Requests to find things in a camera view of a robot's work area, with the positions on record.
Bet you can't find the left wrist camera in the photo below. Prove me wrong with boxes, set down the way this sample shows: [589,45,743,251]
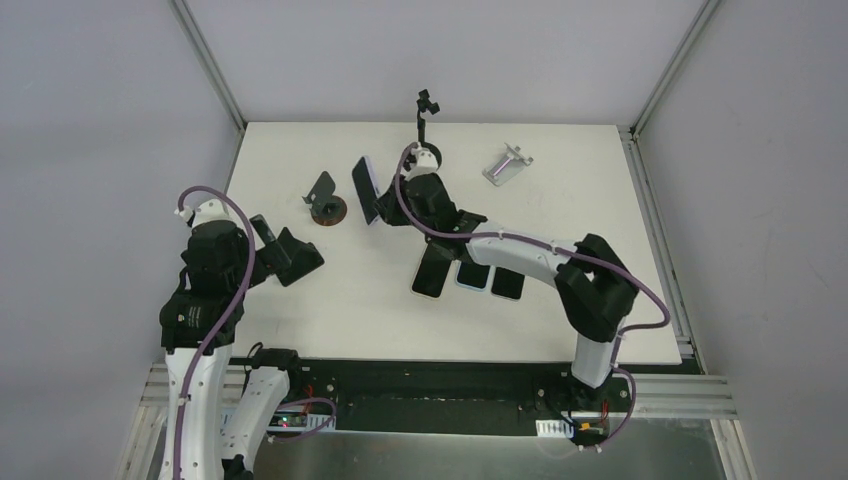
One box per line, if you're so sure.
[174,199,234,228]

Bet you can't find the silver metal phone stand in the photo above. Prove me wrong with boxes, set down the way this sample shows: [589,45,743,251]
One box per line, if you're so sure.
[482,143,534,187]

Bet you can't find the light blue cased phone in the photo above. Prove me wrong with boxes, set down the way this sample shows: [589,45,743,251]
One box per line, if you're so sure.
[455,262,491,291]

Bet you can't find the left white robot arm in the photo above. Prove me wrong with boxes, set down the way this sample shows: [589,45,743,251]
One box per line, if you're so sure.
[159,197,314,479]

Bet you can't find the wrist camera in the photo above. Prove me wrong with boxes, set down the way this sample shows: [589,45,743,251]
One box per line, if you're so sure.
[400,144,442,179]
[174,199,234,228]

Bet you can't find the round wooden base stand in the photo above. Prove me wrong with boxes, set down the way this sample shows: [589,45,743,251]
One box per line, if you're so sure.
[302,171,348,227]

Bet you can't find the lilac cased phone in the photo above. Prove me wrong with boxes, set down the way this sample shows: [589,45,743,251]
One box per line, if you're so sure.
[351,155,379,225]

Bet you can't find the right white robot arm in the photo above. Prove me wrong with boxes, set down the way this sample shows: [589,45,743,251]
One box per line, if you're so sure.
[374,174,639,410]

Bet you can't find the black gooseneck phone stand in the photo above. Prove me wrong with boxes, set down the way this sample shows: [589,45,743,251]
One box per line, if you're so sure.
[414,89,443,166]

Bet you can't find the white cable duct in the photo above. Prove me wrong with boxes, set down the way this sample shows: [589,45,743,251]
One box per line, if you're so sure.
[535,419,575,439]
[218,408,337,433]

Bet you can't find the black phone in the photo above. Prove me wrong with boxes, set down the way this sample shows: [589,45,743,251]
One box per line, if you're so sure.
[490,267,525,301]

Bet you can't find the black folding phone stand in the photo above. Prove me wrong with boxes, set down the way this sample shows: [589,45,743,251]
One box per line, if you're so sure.
[276,227,325,287]

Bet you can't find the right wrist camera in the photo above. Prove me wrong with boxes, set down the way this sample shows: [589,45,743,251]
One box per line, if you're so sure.
[400,144,442,179]

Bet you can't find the left white cable duct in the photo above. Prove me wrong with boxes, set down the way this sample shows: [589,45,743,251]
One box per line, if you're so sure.
[218,408,337,433]

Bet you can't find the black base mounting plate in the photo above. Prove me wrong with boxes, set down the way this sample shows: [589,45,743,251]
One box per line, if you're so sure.
[228,358,704,438]

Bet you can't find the cream cased phone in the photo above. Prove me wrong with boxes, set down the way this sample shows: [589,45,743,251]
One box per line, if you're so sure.
[411,249,453,299]

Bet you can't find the right white cable duct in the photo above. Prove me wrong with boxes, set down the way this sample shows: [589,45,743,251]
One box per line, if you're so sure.
[535,419,575,439]

